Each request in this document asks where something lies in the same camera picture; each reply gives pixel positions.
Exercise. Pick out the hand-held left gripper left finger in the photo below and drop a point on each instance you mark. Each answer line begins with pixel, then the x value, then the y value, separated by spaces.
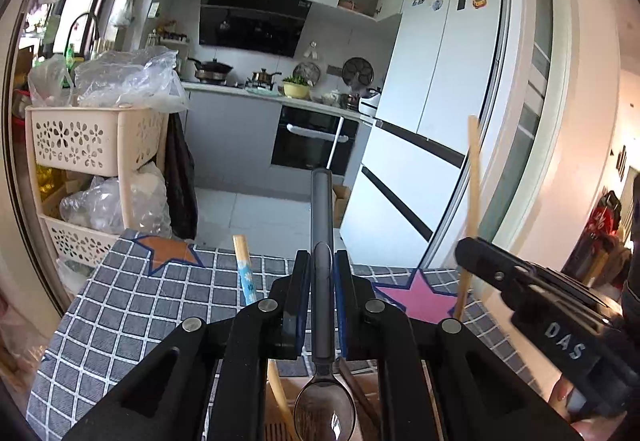
pixel 299 321

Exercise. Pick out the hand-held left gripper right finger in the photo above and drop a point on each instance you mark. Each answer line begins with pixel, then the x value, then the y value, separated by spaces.
pixel 341 301

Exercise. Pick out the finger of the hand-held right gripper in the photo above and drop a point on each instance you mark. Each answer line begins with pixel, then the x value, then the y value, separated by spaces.
pixel 487 261

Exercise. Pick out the plain wooden chopstick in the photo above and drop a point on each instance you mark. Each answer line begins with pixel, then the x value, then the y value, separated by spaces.
pixel 474 181
pixel 279 396

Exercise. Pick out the beige plastic utensil holder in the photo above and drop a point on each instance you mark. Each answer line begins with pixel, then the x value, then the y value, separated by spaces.
pixel 274 432

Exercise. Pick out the person's right hand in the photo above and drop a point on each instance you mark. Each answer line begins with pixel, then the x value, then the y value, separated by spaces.
pixel 562 393

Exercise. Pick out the blue patterned wooden chopstick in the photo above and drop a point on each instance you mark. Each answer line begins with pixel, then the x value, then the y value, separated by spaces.
pixel 245 271

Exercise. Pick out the cardboard box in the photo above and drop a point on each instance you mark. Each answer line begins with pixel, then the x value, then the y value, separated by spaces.
pixel 340 208

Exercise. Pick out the red and black bag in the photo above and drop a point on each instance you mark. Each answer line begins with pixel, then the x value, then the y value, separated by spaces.
pixel 602 221

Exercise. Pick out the grey checked star tablecloth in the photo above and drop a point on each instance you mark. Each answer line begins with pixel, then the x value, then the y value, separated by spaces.
pixel 150 311

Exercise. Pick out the black built-in oven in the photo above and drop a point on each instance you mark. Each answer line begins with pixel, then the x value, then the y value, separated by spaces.
pixel 312 141

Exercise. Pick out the black hanging bag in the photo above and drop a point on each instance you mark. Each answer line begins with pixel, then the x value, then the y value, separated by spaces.
pixel 180 181

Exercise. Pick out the white refrigerator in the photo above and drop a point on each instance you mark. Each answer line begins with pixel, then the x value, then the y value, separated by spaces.
pixel 440 71

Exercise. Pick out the white kitchen appliance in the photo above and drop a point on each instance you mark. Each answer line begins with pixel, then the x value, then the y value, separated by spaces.
pixel 369 103

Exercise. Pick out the grey kitchen counter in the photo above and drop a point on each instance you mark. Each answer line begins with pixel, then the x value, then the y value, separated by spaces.
pixel 230 131

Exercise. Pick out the yellow bowl with greens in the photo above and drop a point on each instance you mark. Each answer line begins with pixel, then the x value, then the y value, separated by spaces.
pixel 296 90

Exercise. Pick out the crumpled plastic bag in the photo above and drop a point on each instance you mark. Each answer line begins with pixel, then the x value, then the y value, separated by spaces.
pixel 115 203

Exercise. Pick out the round metal strainer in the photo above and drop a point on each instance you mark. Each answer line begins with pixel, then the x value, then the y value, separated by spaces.
pixel 358 71
pixel 306 72

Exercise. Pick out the small steel pot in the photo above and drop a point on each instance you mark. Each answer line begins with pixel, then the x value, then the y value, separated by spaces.
pixel 264 78

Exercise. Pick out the black wok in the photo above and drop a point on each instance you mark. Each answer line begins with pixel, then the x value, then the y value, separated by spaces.
pixel 212 70

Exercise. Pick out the beige plastic storage rack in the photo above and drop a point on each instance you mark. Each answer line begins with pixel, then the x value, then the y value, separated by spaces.
pixel 90 136

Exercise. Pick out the black range hood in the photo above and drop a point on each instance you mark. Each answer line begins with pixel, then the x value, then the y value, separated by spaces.
pixel 250 23

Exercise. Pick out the clear plastic bags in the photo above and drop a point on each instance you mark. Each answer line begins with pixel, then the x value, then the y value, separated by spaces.
pixel 130 81

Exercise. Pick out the black kitchen faucet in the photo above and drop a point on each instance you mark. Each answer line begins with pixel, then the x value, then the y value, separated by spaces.
pixel 82 18

